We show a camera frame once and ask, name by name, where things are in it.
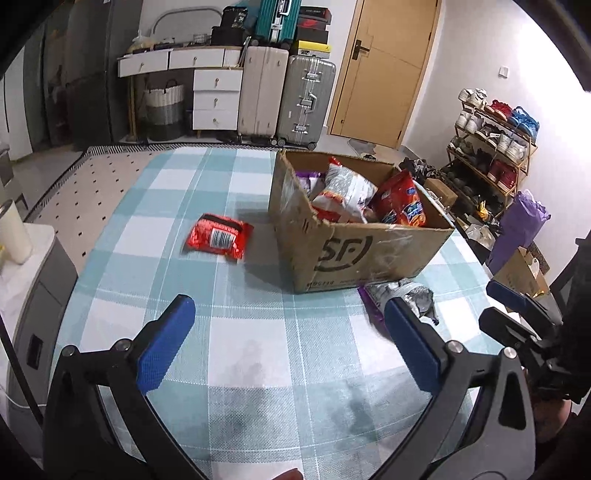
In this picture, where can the woven laundry basket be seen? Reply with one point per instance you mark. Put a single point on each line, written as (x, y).
(164, 109)

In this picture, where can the dotted beige rug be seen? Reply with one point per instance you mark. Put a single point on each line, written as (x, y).
(81, 203)

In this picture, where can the person's left hand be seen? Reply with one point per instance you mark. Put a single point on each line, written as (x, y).
(292, 474)

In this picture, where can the person's right hand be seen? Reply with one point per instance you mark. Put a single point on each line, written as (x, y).
(550, 416)

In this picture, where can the purple grape candy bag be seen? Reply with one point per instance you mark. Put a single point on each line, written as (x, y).
(312, 182)

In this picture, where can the beige suitcase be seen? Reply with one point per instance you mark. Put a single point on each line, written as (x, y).
(263, 75)

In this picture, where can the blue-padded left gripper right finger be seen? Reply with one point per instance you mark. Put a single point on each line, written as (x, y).
(499, 439)

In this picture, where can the yellow black shoebox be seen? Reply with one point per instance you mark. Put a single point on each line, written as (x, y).
(308, 48)

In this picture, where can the small cardboard box on floor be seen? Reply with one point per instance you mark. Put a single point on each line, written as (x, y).
(522, 273)

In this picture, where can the teal suitcase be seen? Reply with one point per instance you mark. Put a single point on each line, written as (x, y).
(277, 22)

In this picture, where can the white red chips bag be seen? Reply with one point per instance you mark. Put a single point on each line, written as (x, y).
(345, 197)

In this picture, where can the silver suitcase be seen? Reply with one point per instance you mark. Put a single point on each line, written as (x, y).
(305, 101)

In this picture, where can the teal plaid tablecloth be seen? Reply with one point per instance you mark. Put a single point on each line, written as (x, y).
(267, 379)

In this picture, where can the white cup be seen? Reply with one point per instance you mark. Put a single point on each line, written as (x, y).
(14, 236)

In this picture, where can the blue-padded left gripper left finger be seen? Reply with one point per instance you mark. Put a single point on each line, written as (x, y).
(99, 423)

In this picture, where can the wooden shoe rack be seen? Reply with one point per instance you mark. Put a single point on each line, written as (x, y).
(490, 154)

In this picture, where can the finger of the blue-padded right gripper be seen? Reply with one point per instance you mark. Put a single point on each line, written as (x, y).
(513, 300)
(508, 332)

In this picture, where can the wooden door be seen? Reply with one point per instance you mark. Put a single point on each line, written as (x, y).
(383, 68)

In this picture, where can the red snack packet with barcode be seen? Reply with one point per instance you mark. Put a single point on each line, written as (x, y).
(219, 235)

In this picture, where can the grey side cabinet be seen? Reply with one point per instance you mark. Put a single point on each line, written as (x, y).
(34, 297)

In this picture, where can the SF cardboard box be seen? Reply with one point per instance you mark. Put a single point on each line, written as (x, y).
(327, 256)

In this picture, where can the white drawer desk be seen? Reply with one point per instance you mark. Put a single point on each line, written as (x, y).
(211, 76)

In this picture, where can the red blue snack bag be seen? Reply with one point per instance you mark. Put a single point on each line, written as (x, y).
(397, 201)

